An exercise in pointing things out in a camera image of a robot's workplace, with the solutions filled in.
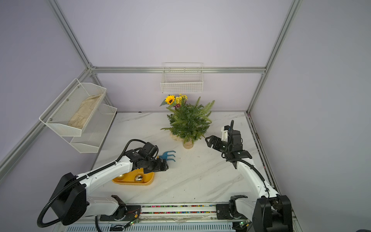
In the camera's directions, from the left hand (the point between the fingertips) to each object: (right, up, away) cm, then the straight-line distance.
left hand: (161, 170), depth 83 cm
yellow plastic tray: (-7, -4, -1) cm, 8 cm away
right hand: (+29, +16, +1) cm, 33 cm away
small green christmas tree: (+16, +28, -9) cm, 33 cm away
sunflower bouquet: (+7, +42, +10) cm, 44 cm away
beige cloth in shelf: (-43, +35, -3) cm, 55 cm away
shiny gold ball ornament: (-13, -4, -1) cm, 14 cm away
